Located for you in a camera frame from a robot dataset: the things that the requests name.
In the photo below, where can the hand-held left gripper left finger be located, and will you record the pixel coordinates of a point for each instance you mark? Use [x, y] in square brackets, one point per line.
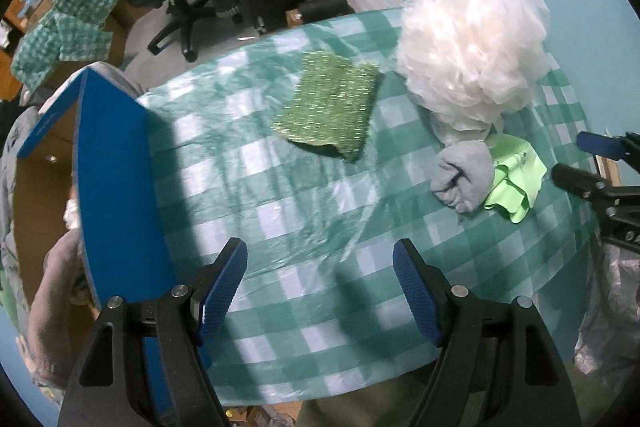
[222, 289]

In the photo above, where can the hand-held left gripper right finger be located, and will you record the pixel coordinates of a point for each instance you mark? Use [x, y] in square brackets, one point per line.
[417, 294]

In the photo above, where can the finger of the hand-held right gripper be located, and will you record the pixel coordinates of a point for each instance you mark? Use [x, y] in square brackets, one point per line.
[580, 179]
[600, 144]

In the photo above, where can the light green cloth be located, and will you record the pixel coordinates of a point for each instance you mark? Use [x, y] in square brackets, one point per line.
[517, 182]

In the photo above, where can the small grey sock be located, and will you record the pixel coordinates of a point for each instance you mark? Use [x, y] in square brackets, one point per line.
[465, 177]

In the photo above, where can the blue cardboard box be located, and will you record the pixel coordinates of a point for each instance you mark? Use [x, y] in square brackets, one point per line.
[125, 182]

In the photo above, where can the white mesh bath pouf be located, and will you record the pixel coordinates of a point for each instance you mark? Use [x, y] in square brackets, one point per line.
[470, 47]

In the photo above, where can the grey knit cloth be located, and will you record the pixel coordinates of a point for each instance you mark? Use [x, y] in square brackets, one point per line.
[50, 317]

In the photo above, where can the green sparkly cloth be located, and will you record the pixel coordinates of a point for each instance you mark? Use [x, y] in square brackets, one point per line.
[325, 107]

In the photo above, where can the white plastic bag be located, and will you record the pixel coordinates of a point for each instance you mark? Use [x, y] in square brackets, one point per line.
[615, 317]

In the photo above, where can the green checked tablecloth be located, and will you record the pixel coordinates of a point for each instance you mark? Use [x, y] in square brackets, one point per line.
[300, 217]

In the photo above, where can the olive green cloth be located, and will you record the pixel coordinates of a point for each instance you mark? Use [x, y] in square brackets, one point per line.
[360, 402]

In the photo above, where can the grey quilt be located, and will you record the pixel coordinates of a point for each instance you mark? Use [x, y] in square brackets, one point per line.
[10, 227]

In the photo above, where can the large brown cardboard box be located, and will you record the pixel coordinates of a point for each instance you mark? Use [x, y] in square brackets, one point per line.
[115, 44]

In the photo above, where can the green checked cloth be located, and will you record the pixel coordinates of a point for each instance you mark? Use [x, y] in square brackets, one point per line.
[65, 32]

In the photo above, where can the black cylindrical device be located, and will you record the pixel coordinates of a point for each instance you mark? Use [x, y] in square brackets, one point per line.
[325, 4]

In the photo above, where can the small cardboard box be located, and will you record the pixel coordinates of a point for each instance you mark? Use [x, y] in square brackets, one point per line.
[37, 9]

